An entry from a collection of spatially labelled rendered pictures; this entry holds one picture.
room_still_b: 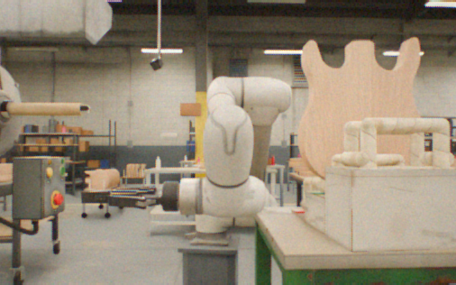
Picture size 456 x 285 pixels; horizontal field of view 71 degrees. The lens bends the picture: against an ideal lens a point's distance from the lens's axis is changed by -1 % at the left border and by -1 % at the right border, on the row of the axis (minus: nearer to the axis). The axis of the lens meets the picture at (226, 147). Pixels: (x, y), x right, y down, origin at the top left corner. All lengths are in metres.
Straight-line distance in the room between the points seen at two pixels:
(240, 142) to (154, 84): 11.70
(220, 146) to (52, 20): 0.46
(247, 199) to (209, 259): 0.83
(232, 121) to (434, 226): 0.48
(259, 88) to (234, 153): 0.59
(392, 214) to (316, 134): 0.29
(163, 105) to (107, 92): 2.07
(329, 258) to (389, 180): 0.21
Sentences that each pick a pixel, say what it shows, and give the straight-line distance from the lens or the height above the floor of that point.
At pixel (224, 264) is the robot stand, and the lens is 1.56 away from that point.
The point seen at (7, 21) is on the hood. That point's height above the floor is 1.42.
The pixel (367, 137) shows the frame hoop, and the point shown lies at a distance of 0.75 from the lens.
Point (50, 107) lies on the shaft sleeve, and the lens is 0.95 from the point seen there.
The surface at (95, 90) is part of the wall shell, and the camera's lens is 12.85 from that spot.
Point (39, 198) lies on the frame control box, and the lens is 1.20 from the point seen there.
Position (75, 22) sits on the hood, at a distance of 0.82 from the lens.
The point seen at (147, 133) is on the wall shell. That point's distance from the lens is 12.14.
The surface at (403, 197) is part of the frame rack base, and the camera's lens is 0.78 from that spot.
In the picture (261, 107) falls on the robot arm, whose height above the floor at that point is 1.31.
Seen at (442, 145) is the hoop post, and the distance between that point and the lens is 0.84.
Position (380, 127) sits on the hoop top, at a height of 1.19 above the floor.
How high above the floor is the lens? 1.14
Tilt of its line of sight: 1 degrees up
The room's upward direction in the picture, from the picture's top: straight up
